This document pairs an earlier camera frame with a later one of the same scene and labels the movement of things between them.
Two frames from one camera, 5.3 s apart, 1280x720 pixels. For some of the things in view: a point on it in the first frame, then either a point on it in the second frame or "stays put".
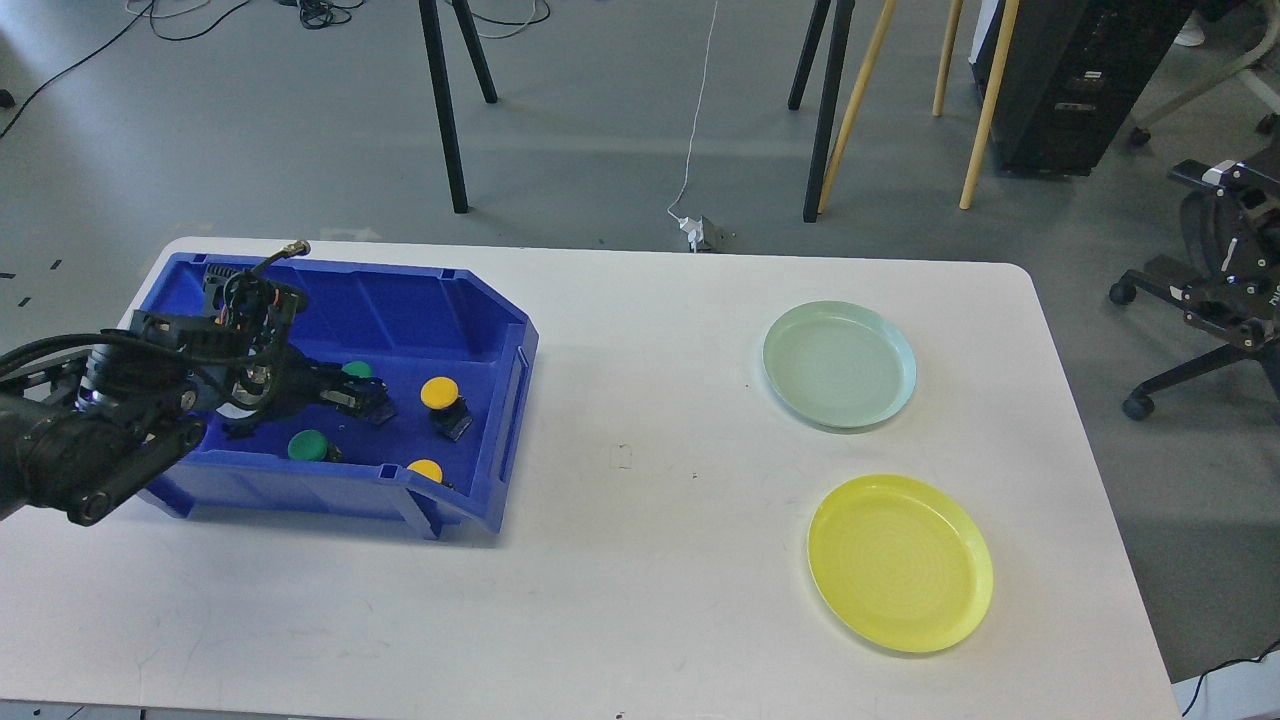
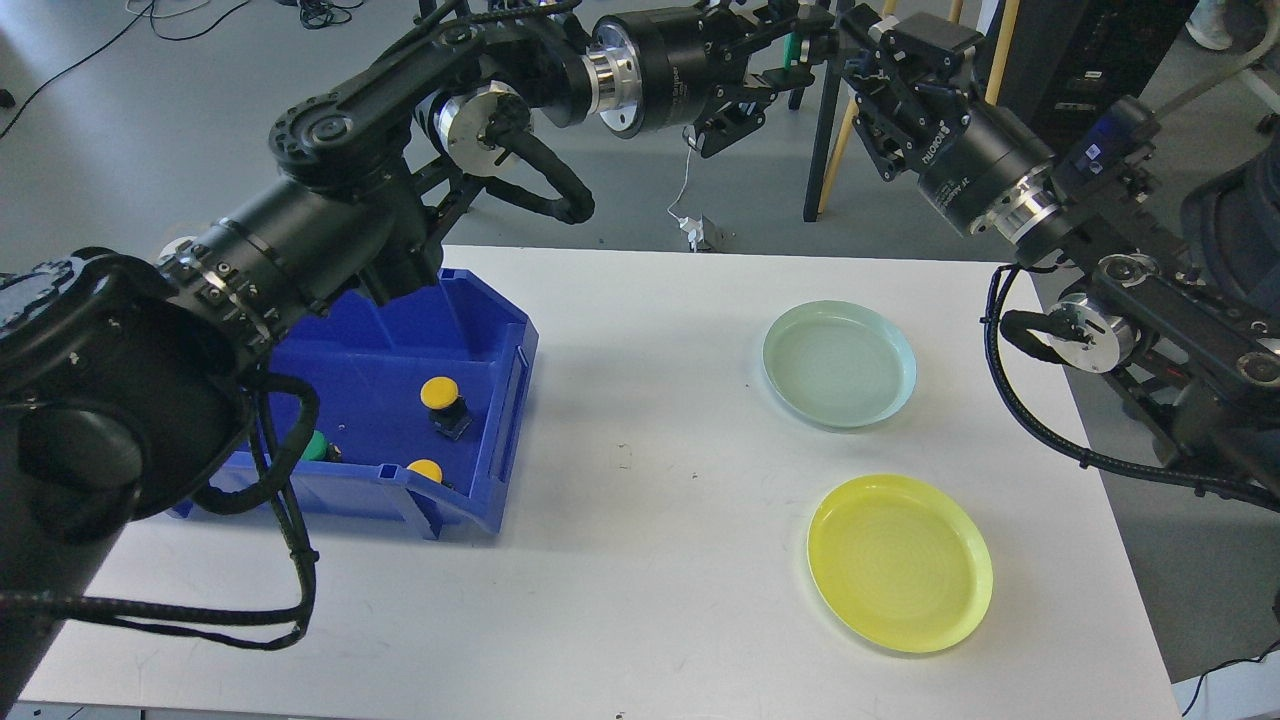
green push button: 373,397 to 792,48
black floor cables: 314,14 stays put
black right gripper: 1243,306 to 912,79
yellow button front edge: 427,468 stays put
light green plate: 839,364 stays put
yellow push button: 449,410 stays put
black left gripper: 237,362 to 668,67
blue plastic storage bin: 453,359 stays put
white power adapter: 695,229 stays put
